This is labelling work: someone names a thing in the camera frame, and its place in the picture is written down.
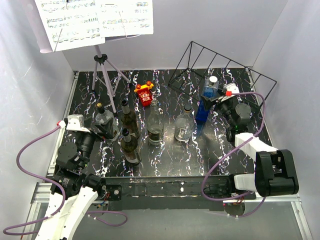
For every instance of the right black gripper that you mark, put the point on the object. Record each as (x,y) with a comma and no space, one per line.
(208,103)

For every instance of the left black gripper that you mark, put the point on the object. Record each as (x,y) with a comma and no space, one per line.
(104,131)

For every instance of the small clear black-cap bottle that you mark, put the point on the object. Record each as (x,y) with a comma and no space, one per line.
(104,116)

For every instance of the blue glass bottle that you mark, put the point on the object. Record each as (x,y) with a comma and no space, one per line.
(209,92)

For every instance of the clear bottle with blue label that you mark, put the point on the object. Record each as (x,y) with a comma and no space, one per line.
(184,125)

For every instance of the dark green wine bottle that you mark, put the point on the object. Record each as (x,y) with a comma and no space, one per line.
(129,120)

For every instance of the green wine bottle silver neck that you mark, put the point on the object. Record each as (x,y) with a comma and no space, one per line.
(130,148)

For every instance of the tall clear bottle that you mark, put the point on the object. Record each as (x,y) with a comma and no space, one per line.
(155,126)

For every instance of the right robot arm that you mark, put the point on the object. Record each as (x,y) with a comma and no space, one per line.
(274,174)

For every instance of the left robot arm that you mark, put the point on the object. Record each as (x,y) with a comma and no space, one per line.
(69,202)

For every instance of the red yellow toy block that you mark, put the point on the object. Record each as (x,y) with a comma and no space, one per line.
(144,93)

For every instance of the left sheet music page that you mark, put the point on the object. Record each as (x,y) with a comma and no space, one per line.
(70,24)

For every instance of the sheet music page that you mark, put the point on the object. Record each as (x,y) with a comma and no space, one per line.
(125,17)
(70,24)

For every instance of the right sheet music page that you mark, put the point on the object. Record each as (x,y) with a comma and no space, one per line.
(125,17)

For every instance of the purple music stand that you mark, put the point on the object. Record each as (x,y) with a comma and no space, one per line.
(100,59)

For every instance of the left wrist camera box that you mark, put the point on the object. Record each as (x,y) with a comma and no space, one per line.
(75,122)

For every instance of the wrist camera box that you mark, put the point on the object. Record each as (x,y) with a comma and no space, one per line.
(75,122)
(230,89)

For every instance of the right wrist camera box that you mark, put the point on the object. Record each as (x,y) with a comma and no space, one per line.
(230,89)

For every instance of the black wire wine rack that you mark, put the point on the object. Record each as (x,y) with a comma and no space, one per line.
(197,64)

